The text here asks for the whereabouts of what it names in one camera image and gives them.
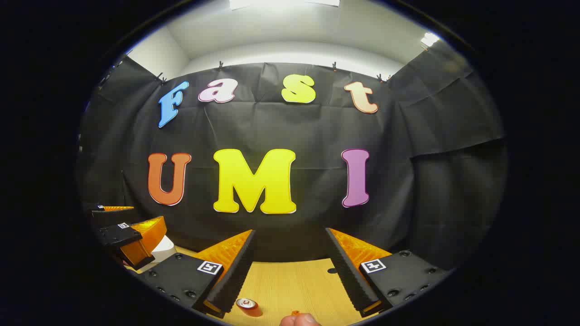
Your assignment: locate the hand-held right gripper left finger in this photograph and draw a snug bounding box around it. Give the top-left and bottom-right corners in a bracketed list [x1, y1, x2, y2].
[136, 230, 256, 319]

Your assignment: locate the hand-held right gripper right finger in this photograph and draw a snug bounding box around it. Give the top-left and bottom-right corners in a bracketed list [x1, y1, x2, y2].
[325, 228, 454, 317]

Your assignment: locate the red pop can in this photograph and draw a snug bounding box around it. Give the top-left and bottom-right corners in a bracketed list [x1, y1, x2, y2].
[236, 297, 260, 313]

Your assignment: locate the white desktop garbage bin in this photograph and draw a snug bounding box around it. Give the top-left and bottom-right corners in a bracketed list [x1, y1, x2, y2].
[147, 235, 177, 265]

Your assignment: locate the wooden desktop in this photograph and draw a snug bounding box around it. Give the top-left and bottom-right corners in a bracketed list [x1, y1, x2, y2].
[125, 246, 367, 326]

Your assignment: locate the black backdrop cloth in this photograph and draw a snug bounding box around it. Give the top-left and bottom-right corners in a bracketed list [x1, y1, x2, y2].
[77, 40, 508, 272]

